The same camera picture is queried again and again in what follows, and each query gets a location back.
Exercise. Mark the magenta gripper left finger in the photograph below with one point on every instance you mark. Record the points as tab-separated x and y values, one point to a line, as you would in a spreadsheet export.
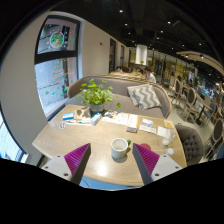
70	166

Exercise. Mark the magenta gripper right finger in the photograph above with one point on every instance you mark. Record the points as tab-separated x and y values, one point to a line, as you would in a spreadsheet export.
152	166

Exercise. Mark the clear plastic water bottle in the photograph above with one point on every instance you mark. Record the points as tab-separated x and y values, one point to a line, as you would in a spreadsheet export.
169	136

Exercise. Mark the red round coaster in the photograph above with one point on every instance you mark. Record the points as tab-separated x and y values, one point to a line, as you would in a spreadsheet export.
146	146

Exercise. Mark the white ceramic mug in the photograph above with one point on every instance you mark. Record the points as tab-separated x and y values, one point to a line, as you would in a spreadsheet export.
118	148

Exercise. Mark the white paper leaflet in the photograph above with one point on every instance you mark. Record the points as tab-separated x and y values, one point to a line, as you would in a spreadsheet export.
147	125

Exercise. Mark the white menu card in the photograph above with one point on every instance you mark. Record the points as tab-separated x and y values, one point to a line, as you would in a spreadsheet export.
132	123

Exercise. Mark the stack of books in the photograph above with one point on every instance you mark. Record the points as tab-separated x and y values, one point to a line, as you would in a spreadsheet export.
84	116

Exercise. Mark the yellow small card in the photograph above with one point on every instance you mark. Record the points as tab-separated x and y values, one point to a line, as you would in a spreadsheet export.
168	124

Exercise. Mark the blue white tissue box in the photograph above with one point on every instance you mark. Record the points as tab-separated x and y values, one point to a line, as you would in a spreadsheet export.
68	116

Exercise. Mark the grey tufted chair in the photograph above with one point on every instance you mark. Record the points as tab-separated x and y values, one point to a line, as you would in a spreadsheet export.
192	144

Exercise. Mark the grey curved sofa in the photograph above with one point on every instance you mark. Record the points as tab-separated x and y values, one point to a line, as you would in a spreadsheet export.
122	101

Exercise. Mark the grey chevron cushion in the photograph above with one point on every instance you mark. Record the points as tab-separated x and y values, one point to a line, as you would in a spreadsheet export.
144	96

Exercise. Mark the green potted plant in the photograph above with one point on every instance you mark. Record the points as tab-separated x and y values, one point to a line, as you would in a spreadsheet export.
95	95

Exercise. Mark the wooden dining chair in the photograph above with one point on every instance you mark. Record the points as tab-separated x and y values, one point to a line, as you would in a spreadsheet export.
190	103

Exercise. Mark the person in white shirt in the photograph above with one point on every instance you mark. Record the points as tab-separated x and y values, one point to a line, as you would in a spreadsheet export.
150	76

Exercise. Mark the large window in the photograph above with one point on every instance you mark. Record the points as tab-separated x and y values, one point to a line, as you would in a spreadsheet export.
56	59

